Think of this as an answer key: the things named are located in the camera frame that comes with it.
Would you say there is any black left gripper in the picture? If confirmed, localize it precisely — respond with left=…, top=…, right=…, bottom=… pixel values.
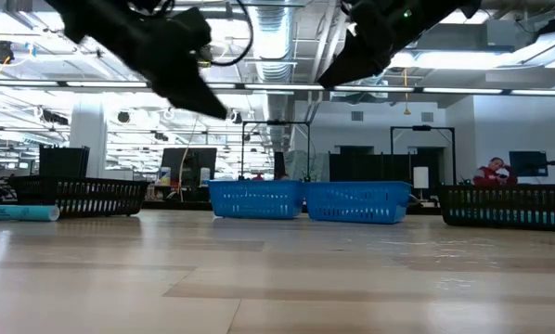
left=119, top=18, right=227, bottom=121

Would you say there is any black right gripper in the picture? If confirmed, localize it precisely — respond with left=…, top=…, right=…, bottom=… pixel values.
left=317, top=0, right=459, bottom=89

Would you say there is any blue plastic basket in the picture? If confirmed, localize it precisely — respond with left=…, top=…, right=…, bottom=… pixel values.
left=303, top=180, right=413, bottom=225
left=207, top=179, right=305, bottom=220

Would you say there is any black plastic basket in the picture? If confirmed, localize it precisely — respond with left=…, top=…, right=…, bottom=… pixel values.
left=7, top=174, right=151, bottom=219
left=437, top=184, right=555, bottom=232

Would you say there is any blue highlighter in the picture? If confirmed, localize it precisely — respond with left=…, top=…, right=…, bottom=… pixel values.
left=0, top=204, right=61, bottom=223

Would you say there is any dark monitor on arm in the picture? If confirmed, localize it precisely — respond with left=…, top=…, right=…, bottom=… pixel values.
left=509, top=150, right=555, bottom=186

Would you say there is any black computer monitor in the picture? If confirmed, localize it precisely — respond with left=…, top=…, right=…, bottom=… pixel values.
left=161, top=147, right=218, bottom=186

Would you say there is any long ceiling light strip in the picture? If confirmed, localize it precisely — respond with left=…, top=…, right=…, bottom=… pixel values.
left=0, top=79, right=328, bottom=92
left=420, top=86, right=555, bottom=97

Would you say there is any black partition panel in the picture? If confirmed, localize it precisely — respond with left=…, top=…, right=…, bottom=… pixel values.
left=328, top=152, right=411, bottom=183

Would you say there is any white rectangular board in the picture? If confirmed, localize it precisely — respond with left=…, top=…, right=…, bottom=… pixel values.
left=412, top=166, right=430, bottom=189

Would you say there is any black monitor back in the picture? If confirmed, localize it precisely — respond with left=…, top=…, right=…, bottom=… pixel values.
left=39, top=146, right=91, bottom=177

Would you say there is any person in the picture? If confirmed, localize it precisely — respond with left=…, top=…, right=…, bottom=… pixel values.
left=472, top=156, right=519, bottom=186

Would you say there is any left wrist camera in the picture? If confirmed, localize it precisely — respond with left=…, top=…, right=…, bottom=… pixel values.
left=173, top=6, right=213, bottom=50

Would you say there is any silver ventilation duct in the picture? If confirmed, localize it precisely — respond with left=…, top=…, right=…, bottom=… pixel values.
left=243, top=0, right=304, bottom=149

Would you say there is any black camera rig frame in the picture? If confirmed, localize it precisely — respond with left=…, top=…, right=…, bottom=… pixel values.
left=240, top=120, right=312, bottom=182
left=390, top=124, right=457, bottom=185

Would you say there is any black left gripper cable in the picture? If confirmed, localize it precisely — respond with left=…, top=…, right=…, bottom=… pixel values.
left=198, top=0, right=255, bottom=68

